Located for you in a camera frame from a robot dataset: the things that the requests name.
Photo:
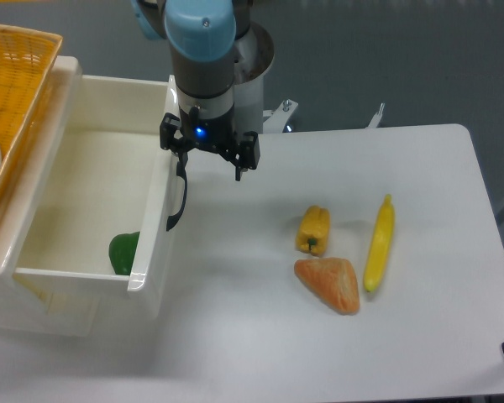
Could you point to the yellow bell pepper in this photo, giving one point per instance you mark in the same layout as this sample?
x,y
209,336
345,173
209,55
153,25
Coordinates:
x,y
313,232

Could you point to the yellow woven basket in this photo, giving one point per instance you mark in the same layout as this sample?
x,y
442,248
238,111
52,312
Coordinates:
x,y
26,59

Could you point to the white top drawer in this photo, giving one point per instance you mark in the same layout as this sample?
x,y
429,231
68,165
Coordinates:
x,y
109,176

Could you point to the yellow banana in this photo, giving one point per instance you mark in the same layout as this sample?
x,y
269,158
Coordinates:
x,y
380,245

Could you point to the white table frame bracket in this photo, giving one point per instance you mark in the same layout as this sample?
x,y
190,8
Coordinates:
x,y
375,121

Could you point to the triangular bread pastry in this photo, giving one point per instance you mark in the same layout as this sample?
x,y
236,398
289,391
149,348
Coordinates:
x,y
332,280

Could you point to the green bell pepper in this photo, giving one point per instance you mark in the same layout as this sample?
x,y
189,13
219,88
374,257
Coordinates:
x,y
121,252

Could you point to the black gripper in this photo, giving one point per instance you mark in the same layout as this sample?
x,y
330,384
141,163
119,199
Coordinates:
x,y
214,135

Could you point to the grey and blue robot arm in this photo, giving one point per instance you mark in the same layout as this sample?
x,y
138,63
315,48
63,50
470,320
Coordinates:
x,y
201,36

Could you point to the white drawer cabinet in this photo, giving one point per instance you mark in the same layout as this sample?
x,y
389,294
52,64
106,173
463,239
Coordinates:
x,y
27,304

